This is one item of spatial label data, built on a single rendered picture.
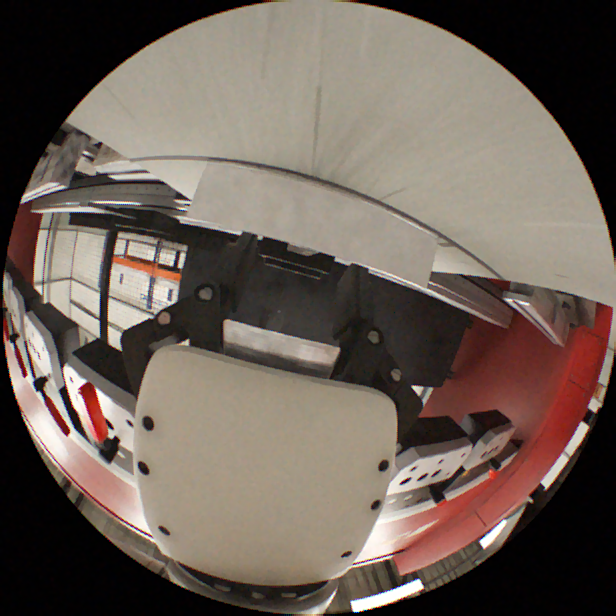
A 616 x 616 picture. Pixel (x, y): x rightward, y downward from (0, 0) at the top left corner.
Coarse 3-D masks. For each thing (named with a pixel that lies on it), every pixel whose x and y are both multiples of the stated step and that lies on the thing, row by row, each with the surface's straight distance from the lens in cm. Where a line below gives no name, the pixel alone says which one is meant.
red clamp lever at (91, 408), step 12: (84, 384) 21; (84, 396) 21; (96, 396) 21; (84, 408) 21; (96, 408) 22; (96, 420) 22; (96, 432) 23; (108, 432) 25; (108, 444) 26; (108, 456) 26
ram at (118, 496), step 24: (24, 384) 86; (24, 408) 150; (48, 432) 87; (72, 432) 48; (72, 456) 71; (504, 456) 80; (96, 480) 68; (120, 480) 46; (120, 504) 76; (456, 504) 77; (144, 528) 102; (384, 528) 53; (408, 528) 68; (432, 528) 103; (384, 552) 115
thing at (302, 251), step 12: (264, 240) 35; (276, 240) 35; (264, 252) 35; (276, 252) 35; (288, 252) 35; (300, 252) 32; (312, 252) 27; (276, 264) 36; (288, 264) 36; (300, 264) 35; (312, 264) 35; (324, 264) 35; (312, 276) 36
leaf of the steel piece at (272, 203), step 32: (224, 192) 7; (256, 192) 7; (288, 192) 7; (320, 192) 7; (224, 224) 7; (256, 224) 7; (288, 224) 7; (320, 224) 7; (352, 224) 7; (384, 224) 7; (416, 224) 8; (352, 256) 7; (384, 256) 7; (416, 256) 8
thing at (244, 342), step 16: (224, 336) 18; (240, 336) 18; (256, 336) 17; (272, 336) 17; (288, 336) 17; (240, 352) 17; (256, 352) 18; (272, 352) 18; (288, 352) 18; (304, 352) 18; (320, 352) 18; (336, 352) 18; (288, 368) 17; (304, 368) 18; (320, 368) 18
